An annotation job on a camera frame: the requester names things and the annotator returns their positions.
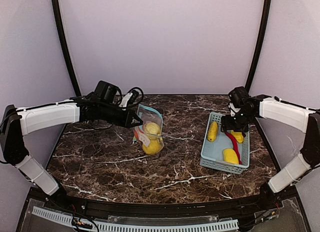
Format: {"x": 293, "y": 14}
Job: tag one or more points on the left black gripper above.
{"x": 125, "y": 119}

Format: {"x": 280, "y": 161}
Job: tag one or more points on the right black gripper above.
{"x": 235, "y": 127}

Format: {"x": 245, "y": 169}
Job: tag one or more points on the pale yellow potato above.
{"x": 152, "y": 128}

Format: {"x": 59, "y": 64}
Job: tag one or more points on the clear zip bag blue zipper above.
{"x": 148, "y": 114}

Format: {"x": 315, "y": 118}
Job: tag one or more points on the round yellow lemon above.
{"x": 154, "y": 147}

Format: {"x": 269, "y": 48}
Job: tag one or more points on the yellow mango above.
{"x": 230, "y": 156}

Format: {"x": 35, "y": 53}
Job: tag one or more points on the orange fruit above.
{"x": 137, "y": 134}

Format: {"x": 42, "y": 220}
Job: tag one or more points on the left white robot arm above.
{"x": 105, "y": 103}

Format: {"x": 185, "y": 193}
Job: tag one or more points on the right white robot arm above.
{"x": 300, "y": 124}

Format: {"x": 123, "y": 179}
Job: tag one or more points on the red chili pepper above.
{"x": 235, "y": 146}

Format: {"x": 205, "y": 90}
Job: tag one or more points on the yellow fruit back left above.
{"x": 212, "y": 131}

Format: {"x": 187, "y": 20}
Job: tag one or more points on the light blue plastic basket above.
{"x": 212, "y": 152}

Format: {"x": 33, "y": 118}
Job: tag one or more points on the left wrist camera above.
{"x": 132, "y": 98}

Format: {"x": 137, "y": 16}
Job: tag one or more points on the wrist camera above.
{"x": 238, "y": 97}
{"x": 132, "y": 98}

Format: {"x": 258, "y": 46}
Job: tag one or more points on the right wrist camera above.
{"x": 238, "y": 97}

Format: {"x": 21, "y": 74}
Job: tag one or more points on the black front table rail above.
{"x": 205, "y": 201}

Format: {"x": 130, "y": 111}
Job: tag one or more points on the slotted grey cable duct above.
{"x": 118, "y": 223}

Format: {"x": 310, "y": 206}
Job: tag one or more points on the black frame post right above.
{"x": 259, "y": 43}

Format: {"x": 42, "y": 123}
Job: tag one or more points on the black frame post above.
{"x": 64, "y": 46}
{"x": 259, "y": 43}

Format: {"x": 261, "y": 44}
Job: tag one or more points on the black frame post left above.
{"x": 64, "y": 46}

